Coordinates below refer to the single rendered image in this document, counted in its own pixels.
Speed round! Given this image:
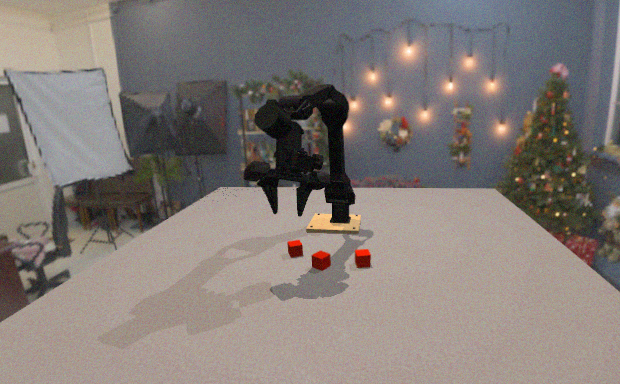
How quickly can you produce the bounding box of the red cube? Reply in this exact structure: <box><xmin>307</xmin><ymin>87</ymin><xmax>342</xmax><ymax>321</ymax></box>
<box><xmin>355</xmin><ymin>249</ymin><xmax>370</xmax><ymax>268</ymax></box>
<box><xmin>312</xmin><ymin>251</ymin><xmax>331</xmax><ymax>271</ymax></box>
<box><xmin>287</xmin><ymin>240</ymin><xmax>303</xmax><ymax>258</ymax></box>

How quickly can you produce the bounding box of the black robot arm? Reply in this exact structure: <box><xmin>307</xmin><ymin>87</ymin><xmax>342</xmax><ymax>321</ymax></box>
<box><xmin>255</xmin><ymin>84</ymin><xmax>355</xmax><ymax>224</ymax></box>

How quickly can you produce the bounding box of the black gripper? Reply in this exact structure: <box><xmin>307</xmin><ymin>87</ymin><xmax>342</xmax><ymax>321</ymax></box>
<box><xmin>244</xmin><ymin>141</ymin><xmax>331</xmax><ymax>217</ymax></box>

